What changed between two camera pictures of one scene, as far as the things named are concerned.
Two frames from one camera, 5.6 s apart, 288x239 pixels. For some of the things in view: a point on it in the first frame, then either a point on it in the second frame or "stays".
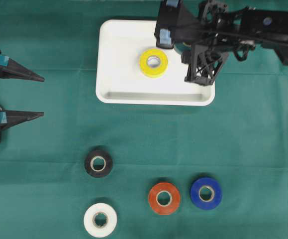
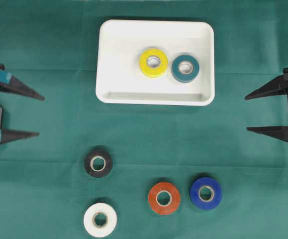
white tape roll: (100, 220) stays
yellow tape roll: (153, 72) stays
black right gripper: (214, 32) to (279, 85)
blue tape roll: (206, 193) stays
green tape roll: (180, 47) to (185, 77)
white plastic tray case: (131, 69) stays
